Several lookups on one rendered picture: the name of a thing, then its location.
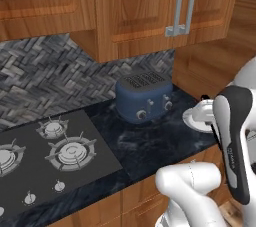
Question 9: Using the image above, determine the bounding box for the tall wooden cabinet side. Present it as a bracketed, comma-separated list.
[172, 0, 256, 103]

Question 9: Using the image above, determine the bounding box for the wooden wall cupboard door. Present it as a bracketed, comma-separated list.
[92, 0, 184, 64]
[179, 0, 245, 46]
[0, 0, 98, 43]

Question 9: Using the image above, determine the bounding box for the wooden drawer front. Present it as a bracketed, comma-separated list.
[121, 172, 168, 215]
[48, 191, 123, 227]

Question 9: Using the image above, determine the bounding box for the black gas hob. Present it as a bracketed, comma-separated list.
[0, 108, 125, 221]

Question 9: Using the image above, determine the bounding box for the grey cupboard handle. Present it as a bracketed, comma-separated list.
[178, 0, 198, 36]
[165, 0, 185, 38]

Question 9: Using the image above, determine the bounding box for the white plate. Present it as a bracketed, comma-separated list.
[181, 98, 218, 135]

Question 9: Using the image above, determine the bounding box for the blue toaster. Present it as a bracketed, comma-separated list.
[114, 69, 175, 126]

